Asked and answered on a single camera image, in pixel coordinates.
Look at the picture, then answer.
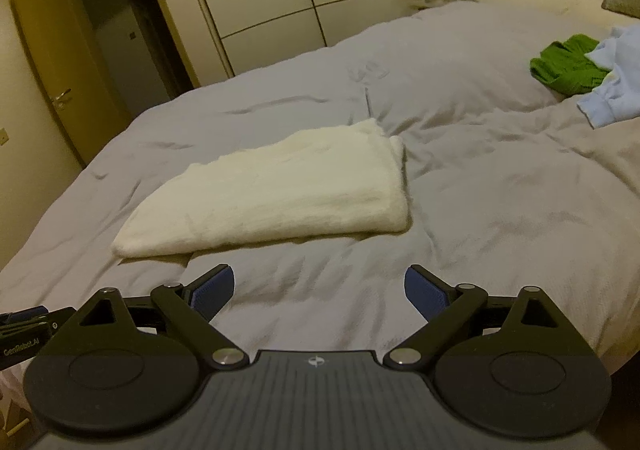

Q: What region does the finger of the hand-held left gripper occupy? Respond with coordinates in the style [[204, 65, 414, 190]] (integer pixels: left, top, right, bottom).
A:
[[0, 307, 52, 332]]

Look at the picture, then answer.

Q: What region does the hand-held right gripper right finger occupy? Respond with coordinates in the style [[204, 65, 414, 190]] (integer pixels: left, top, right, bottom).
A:
[[383, 264, 565, 372]]

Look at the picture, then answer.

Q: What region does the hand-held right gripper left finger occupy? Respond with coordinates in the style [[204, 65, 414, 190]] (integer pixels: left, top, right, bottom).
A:
[[75, 264, 247, 372]]

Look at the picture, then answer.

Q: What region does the cream striped knit sweater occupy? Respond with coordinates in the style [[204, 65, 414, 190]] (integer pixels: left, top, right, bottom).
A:
[[112, 117, 414, 260]]

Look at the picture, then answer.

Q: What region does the bed with grey sheet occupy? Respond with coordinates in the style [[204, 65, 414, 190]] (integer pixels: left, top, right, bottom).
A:
[[0, 0, 640, 372]]

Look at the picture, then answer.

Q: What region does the green knit garment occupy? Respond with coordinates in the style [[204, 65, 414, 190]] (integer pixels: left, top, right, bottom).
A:
[[530, 34, 614, 97]]

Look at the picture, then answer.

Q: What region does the wooden door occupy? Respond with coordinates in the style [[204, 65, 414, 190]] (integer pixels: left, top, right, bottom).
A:
[[11, 0, 134, 167]]

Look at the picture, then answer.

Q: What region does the light blue garment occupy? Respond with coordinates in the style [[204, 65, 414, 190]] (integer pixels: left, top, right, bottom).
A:
[[576, 25, 640, 130]]

